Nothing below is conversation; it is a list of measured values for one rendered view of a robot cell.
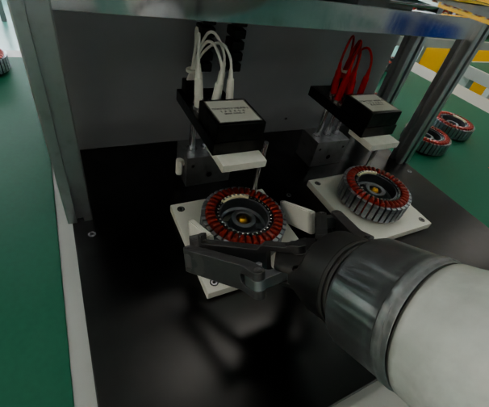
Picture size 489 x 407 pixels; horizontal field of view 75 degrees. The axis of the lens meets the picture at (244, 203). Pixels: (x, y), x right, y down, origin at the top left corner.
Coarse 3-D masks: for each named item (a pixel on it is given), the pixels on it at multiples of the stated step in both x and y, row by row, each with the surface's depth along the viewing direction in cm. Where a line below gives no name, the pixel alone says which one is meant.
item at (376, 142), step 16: (320, 96) 55; (352, 96) 50; (368, 96) 51; (336, 112) 52; (352, 112) 50; (368, 112) 47; (384, 112) 47; (400, 112) 49; (320, 128) 58; (336, 128) 60; (352, 128) 50; (368, 128) 48; (384, 128) 50; (368, 144) 48; (384, 144) 49
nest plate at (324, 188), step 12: (312, 180) 56; (324, 180) 56; (336, 180) 57; (324, 192) 54; (336, 192) 54; (324, 204) 53; (336, 204) 52; (348, 216) 50; (360, 216) 50; (408, 216) 53; (420, 216) 53; (360, 228) 48; (372, 228) 49; (384, 228) 50; (396, 228) 50; (408, 228) 51; (420, 228) 52
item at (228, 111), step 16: (192, 96) 45; (208, 96) 46; (224, 96) 47; (192, 112) 42; (208, 112) 38; (224, 112) 38; (240, 112) 39; (256, 112) 40; (192, 128) 46; (208, 128) 39; (224, 128) 37; (240, 128) 38; (256, 128) 39; (192, 144) 48; (208, 144) 39; (224, 144) 38; (240, 144) 39; (256, 144) 40; (224, 160) 38; (240, 160) 39; (256, 160) 39
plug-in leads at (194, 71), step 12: (204, 36) 41; (216, 36) 40; (216, 48) 39; (192, 60) 43; (192, 72) 43; (228, 72) 41; (192, 84) 45; (216, 84) 41; (228, 84) 42; (216, 96) 42; (228, 96) 43
